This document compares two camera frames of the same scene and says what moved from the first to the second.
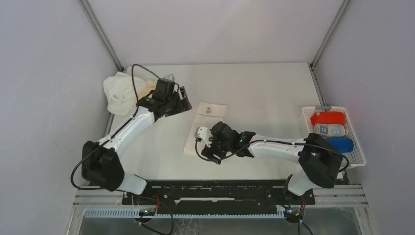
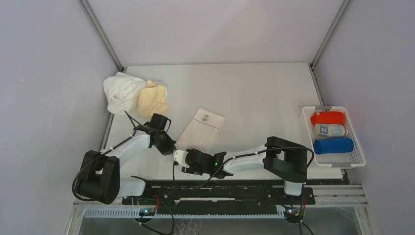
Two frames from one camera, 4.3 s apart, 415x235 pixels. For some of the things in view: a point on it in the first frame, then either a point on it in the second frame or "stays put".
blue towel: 342,144 stays put
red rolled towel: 328,117 stays put
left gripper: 185,105 -> 170,147
